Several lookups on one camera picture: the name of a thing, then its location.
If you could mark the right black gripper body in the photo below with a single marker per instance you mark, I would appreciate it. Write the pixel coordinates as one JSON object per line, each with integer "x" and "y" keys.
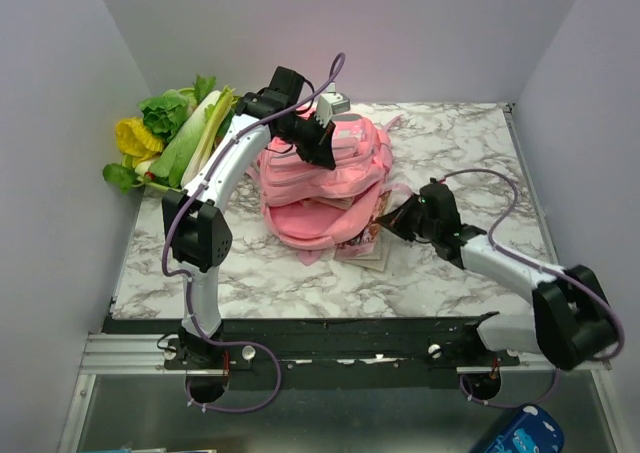
{"x": 427, "y": 229}

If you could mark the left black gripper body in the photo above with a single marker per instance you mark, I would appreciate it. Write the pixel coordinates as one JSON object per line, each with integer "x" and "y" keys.
{"x": 307, "y": 135}

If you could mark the pink illustrated storybook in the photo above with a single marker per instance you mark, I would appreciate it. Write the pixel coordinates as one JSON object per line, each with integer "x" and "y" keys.
{"x": 368, "y": 249}

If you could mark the pink school backpack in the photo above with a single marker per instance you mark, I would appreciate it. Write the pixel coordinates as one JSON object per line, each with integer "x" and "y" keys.
{"x": 364, "y": 159}

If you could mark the orange paperback book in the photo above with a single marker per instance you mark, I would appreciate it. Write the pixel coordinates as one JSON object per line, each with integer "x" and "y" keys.
{"x": 340, "y": 203}

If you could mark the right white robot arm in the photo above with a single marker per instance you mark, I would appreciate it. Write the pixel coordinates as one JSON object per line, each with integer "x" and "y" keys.
{"x": 570, "y": 321}

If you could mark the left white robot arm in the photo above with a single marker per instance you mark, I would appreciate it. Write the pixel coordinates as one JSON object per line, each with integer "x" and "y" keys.
{"x": 197, "y": 236}

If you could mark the white napa cabbage toy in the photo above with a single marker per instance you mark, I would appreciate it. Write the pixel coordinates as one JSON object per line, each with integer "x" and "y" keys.
{"x": 195, "y": 141}

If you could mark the green vegetable tray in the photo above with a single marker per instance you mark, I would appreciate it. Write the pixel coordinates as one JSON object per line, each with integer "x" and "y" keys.
{"x": 155, "y": 184}

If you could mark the green lettuce toy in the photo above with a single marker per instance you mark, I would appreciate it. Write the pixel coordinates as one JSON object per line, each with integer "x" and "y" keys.
{"x": 165, "y": 114}

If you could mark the yellow flower toy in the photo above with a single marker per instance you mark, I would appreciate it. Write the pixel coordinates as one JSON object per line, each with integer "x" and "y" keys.
{"x": 136, "y": 139}

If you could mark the blue shark pencil case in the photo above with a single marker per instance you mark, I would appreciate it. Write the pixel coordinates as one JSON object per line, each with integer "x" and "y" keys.
{"x": 526, "y": 429}

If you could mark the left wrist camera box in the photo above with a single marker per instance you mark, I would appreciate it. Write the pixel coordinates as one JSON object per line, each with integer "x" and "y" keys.
{"x": 330, "y": 103}

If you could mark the black mounting base rail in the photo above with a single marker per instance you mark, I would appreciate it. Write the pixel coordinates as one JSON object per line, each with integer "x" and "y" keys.
{"x": 343, "y": 353}

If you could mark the aluminium frame rail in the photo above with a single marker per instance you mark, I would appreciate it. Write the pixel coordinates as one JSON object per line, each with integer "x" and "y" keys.
{"x": 111, "y": 354}

